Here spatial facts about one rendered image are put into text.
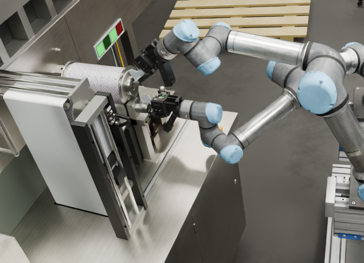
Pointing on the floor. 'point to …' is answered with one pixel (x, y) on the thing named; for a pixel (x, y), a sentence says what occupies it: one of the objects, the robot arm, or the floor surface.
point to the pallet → (245, 11)
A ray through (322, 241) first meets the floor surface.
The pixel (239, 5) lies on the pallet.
